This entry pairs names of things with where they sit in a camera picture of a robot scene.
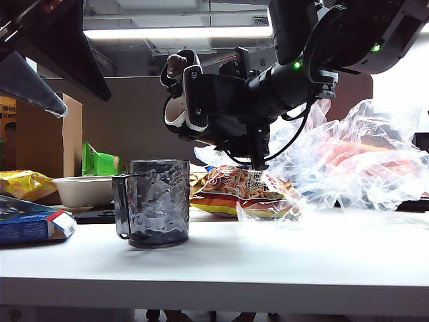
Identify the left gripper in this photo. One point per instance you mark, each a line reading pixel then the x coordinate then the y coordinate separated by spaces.
pixel 16 13

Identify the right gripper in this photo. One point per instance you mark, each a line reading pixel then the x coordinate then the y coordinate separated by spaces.
pixel 231 107

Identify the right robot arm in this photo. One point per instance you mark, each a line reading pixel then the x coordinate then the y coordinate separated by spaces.
pixel 335 33

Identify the dark translucent textured cup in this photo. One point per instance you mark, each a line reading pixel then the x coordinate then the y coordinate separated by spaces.
pixel 157 208

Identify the red ceiling sign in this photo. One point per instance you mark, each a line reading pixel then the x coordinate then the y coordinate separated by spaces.
pixel 228 57

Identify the yellow printed box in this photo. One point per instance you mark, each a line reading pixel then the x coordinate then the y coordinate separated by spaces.
pixel 8 117

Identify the grey partition panel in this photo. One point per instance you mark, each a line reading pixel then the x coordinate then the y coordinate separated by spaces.
pixel 134 117

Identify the long ceiling light strip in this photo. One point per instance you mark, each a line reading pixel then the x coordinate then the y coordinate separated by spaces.
pixel 184 32

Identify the brown cardboard box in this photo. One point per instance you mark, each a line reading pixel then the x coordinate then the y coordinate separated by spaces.
pixel 43 144

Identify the orange striped snack bag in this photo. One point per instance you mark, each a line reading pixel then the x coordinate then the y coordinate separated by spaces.
pixel 234 194

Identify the green snack packet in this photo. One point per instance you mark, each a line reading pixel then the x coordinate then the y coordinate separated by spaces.
pixel 97 164

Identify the yellow snack bag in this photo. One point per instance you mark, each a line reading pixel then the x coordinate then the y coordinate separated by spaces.
pixel 23 184

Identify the white paper bowl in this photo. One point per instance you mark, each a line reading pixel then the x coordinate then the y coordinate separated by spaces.
pixel 83 194

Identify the flat black tray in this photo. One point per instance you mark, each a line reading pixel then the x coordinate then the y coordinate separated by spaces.
pixel 94 216

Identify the blue cardboard box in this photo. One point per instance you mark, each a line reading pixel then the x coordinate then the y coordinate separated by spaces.
pixel 23 228

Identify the clear bag with orange contents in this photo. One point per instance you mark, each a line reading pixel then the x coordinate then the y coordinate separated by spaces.
pixel 368 157

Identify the black monitor edge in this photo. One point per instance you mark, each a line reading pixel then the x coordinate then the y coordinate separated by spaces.
pixel 422 141

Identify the flat black device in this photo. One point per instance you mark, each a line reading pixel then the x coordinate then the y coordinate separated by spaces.
pixel 414 205

